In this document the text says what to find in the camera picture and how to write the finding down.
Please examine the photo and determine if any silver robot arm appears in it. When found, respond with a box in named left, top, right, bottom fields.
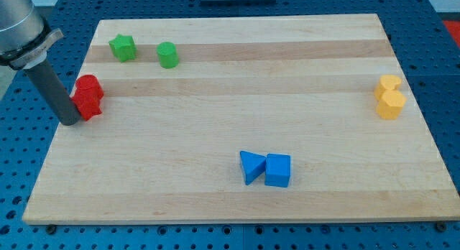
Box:
left=1, top=0, right=64, bottom=70

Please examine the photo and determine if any wooden board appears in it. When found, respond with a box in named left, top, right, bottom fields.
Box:
left=22, top=14, right=459, bottom=225

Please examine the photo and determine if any blue triangle block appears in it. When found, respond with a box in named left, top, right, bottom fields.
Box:
left=239, top=151, right=266, bottom=185

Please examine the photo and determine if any blue cube block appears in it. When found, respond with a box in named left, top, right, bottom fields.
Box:
left=264, top=154, right=291, bottom=188

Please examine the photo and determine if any green cylinder block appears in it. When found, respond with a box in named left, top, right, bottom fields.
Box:
left=156, top=42, right=179, bottom=69

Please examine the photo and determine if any green star block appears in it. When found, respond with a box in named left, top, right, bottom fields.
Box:
left=109, top=34, right=137, bottom=63

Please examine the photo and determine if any red star block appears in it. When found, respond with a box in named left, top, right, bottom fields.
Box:
left=71, top=90, right=102, bottom=121

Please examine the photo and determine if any red cylinder block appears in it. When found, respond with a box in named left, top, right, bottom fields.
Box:
left=75, top=75, right=104, bottom=99

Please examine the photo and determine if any yellow hexagon block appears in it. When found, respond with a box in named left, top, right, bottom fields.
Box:
left=376, top=91, right=407, bottom=120

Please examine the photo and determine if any yellow heart block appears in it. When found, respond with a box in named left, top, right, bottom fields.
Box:
left=374, top=74, right=403, bottom=101

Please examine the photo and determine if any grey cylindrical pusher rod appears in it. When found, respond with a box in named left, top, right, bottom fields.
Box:
left=24, top=59, right=81, bottom=126

